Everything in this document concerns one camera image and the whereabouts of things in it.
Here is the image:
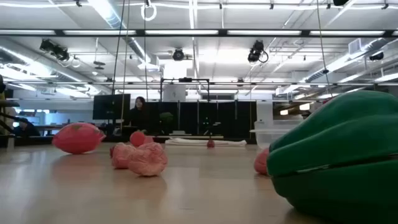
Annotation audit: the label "round red toy tomato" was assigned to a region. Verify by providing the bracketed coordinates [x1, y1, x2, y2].
[129, 131, 147, 148]

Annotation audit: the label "pink crinkled toy garlic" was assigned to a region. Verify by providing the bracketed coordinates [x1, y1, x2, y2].
[109, 142, 137, 170]
[127, 142, 169, 177]
[253, 147, 271, 176]

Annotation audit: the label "large red toy strawberry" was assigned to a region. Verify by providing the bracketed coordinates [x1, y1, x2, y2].
[52, 122, 107, 155]

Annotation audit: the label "green toy bell pepper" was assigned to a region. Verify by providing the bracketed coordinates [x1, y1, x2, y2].
[266, 90, 398, 224]

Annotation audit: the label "clear plastic tupperware container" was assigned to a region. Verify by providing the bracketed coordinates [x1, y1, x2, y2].
[249, 119, 304, 151]

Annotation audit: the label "black partition panels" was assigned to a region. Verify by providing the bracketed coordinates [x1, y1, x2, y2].
[146, 100, 257, 140]

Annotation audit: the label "white folded cloth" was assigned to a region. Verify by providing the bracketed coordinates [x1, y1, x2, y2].
[164, 137, 248, 147]

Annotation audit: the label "green background plant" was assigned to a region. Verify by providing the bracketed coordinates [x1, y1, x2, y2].
[159, 111, 175, 133]

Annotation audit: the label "person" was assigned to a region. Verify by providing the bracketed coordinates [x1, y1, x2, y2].
[12, 117, 41, 138]
[128, 96, 150, 133]

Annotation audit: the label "black desktop monitor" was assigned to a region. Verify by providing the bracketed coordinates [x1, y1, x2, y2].
[92, 93, 132, 121]

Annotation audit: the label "black ceiling-mounted device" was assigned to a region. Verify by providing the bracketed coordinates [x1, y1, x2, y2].
[39, 38, 70, 62]

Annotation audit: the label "dark equipment stand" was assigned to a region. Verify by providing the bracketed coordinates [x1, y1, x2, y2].
[0, 74, 20, 149]

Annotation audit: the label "black background rig frame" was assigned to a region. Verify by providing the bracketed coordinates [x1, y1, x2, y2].
[159, 77, 211, 103]

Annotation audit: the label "round black overhead camera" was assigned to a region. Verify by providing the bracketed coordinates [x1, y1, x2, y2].
[172, 47, 185, 62]

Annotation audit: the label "black overhead camera with cable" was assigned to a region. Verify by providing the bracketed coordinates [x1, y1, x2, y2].
[247, 39, 269, 64]

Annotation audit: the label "overhead frame bar with lights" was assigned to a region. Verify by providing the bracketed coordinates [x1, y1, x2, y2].
[0, 28, 398, 39]

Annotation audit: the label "tan hanging cord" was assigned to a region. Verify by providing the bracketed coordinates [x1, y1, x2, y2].
[119, 0, 131, 133]

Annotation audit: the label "black hanging cable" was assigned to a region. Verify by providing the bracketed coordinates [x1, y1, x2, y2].
[315, 0, 333, 98]
[111, 0, 126, 94]

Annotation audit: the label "white cable loop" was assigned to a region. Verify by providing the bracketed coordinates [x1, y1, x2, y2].
[140, 2, 157, 22]

